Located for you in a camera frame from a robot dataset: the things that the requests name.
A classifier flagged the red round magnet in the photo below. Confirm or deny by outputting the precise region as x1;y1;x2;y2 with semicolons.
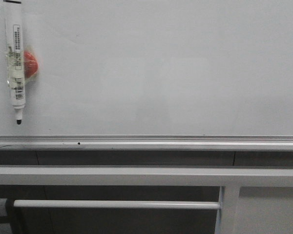
24;50;39;79

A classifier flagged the white whiteboard marker pen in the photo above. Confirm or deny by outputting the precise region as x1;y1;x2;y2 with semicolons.
3;0;26;125

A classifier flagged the whiteboard with aluminium tray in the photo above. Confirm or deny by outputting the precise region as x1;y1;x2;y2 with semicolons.
0;0;293;151

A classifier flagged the white horizontal rod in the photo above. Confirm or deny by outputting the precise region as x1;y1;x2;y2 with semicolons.
13;200;221;210

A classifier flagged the white metal stand frame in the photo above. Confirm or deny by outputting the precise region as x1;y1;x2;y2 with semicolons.
0;165;293;234

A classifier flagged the black strap on rod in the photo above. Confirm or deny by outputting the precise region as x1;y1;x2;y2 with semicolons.
4;198;24;234

